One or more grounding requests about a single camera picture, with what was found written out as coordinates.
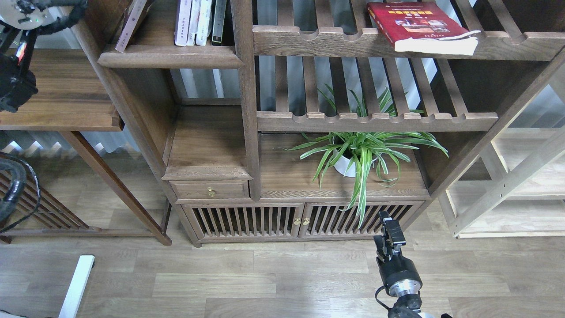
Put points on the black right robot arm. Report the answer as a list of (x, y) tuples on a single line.
[(408, 306)]

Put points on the slatted cabinet door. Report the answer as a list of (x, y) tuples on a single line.
[(327, 221), (244, 222)]

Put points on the left slatted cabinet door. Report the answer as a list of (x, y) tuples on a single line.
[(244, 222)]

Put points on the dark green upright book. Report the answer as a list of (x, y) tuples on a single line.
[(218, 22)]

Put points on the light wooden rack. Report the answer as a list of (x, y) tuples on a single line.
[(523, 195)]

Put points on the dark wooden side table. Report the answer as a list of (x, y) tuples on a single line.
[(72, 100)]

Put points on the red book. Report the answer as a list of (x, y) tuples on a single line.
[(422, 27)]

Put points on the white metal base bar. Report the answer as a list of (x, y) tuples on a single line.
[(73, 298)]

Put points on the white lavender book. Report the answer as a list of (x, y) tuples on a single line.
[(182, 22)]

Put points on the white book middle upright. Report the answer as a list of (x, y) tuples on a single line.
[(204, 22)]

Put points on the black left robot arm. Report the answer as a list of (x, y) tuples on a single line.
[(23, 21)]

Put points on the white plant pot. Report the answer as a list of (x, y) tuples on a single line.
[(343, 167)]

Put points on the green spider plant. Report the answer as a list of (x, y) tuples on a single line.
[(365, 150)]

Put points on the small wooden drawer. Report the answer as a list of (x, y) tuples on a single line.
[(215, 189)]

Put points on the dark slatted wooden bench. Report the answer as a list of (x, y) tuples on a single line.
[(29, 210)]

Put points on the right slatted cabinet door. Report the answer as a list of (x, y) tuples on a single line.
[(327, 221)]

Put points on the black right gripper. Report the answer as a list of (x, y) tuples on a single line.
[(398, 273)]

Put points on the dark maroon book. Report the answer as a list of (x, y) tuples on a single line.
[(134, 16)]

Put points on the dark wooden bookshelf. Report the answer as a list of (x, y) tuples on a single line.
[(208, 113)]

